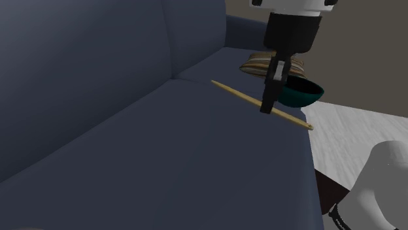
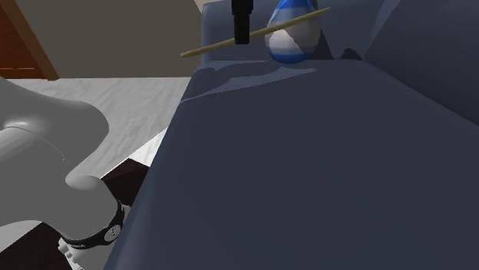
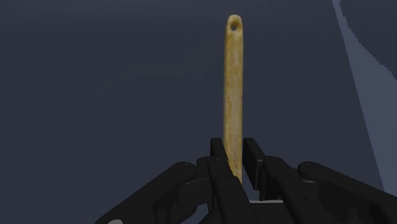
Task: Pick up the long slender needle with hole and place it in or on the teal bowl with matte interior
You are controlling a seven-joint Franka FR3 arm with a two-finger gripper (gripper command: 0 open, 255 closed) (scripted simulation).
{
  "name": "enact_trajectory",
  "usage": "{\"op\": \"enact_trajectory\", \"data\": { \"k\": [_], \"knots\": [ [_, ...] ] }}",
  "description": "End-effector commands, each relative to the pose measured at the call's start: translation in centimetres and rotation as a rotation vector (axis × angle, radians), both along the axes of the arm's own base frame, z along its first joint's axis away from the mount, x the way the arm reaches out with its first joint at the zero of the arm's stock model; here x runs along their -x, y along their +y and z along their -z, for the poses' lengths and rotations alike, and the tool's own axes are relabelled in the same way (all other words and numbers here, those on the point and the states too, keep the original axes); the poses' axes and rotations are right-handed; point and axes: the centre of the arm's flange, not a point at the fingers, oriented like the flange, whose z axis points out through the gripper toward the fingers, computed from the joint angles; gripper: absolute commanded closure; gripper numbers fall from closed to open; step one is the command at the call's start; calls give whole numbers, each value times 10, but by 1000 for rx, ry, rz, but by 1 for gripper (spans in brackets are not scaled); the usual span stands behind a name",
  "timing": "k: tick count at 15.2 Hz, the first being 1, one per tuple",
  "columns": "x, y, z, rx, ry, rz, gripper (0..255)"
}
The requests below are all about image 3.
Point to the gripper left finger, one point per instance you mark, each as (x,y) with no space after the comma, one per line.
(192,190)

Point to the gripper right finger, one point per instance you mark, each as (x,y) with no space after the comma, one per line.
(297,186)

